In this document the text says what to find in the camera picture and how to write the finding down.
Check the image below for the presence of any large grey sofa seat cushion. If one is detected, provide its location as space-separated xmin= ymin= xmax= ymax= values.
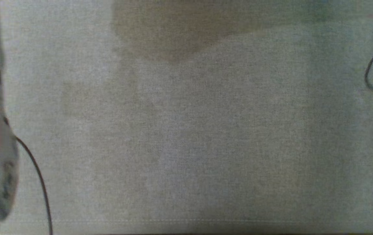
xmin=0 ymin=0 xmax=373 ymax=235

